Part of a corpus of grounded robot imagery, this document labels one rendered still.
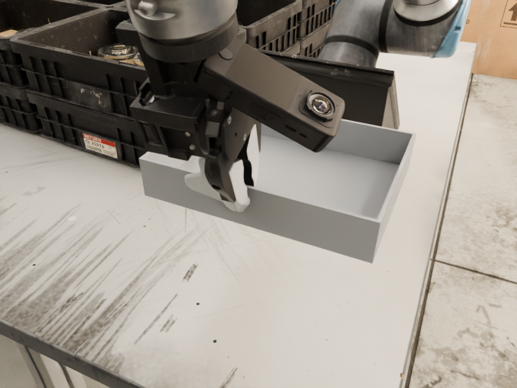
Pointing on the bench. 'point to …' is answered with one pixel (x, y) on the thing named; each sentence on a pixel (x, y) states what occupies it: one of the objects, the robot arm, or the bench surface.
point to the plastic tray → (307, 187)
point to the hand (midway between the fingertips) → (248, 199)
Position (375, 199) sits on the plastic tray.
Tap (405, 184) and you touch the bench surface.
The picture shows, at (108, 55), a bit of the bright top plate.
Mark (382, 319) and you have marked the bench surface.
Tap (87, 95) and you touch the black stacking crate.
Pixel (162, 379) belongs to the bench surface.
